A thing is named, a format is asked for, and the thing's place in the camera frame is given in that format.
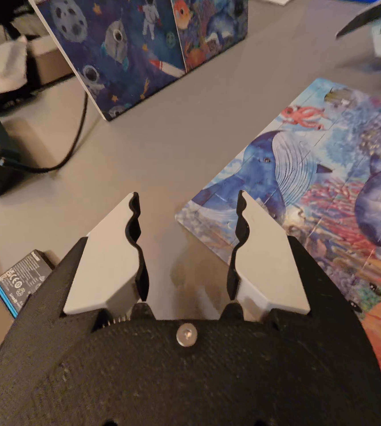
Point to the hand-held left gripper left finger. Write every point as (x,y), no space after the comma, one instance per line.
(104,273)

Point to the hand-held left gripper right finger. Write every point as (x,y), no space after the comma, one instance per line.
(267,266)

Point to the ocean jigsaw puzzle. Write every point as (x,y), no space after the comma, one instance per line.
(310,199)

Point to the puzzle box lid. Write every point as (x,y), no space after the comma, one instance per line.
(127,66)

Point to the black camera battery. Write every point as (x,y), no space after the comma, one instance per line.
(20,279)

